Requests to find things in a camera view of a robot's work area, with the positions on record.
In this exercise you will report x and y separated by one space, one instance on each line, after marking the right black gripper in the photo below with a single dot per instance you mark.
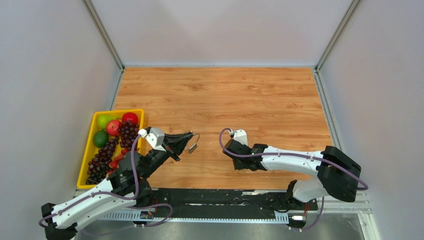
237 166

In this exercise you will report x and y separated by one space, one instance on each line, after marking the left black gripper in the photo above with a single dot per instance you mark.
179 141

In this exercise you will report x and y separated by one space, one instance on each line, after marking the silver keyring with keys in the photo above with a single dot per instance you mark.
194 146

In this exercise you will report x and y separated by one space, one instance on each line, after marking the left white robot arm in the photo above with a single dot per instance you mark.
126 187

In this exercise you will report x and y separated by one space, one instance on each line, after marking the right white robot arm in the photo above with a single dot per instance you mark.
332 172

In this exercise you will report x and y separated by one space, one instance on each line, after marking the upper dark grape bunch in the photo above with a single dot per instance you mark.
128 132

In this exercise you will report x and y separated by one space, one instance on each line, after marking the dark grape bunch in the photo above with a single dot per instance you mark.
98 166
128 132

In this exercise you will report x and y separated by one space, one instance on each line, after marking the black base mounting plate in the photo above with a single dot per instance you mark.
222 204

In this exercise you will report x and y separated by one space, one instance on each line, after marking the red apple top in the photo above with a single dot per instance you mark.
130 117

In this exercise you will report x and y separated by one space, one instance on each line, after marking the red yellow apple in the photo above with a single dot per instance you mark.
113 127

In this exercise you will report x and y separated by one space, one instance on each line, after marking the small red fruits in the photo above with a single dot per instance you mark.
114 164

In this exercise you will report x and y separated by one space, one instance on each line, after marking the green lime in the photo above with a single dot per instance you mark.
100 138

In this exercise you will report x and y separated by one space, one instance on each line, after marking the green pear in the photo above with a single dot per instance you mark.
104 119

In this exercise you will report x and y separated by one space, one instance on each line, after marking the lower dark grape bunch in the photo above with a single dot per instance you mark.
98 166

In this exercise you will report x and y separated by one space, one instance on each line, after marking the yellow plastic tray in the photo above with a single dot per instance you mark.
91 149

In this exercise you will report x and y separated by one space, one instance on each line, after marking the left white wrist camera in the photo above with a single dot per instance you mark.
154 136

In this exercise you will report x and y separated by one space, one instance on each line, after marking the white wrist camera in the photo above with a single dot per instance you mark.
240 136
154 136

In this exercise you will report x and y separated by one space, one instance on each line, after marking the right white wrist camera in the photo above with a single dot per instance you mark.
240 136

